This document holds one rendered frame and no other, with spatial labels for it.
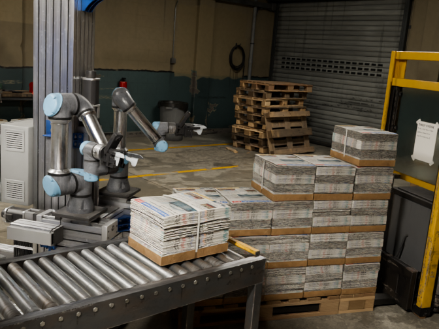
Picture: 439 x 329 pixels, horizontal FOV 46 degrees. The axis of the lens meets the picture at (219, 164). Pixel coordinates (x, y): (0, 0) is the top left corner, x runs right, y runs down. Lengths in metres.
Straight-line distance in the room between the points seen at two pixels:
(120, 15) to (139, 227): 8.04
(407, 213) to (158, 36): 7.40
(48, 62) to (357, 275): 2.46
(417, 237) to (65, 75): 2.75
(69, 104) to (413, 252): 2.76
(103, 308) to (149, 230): 0.47
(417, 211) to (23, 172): 2.78
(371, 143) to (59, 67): 2.01
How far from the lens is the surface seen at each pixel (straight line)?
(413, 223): 4.22
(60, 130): 2.75
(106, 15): 10.07
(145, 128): 3.30
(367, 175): 3.61
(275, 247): 3.43
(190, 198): 2.50
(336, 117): 11.13
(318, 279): 3.67
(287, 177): 3.32
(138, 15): 10.40
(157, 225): 2.25
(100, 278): 2.19
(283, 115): 9.66
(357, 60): 10.87
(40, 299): 2.06
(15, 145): 3.20
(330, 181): 3.47
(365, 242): 3.76
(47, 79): 3.10
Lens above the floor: 1.71
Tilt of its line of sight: 12 degrees down
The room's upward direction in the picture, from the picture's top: 4 degrees clockwise
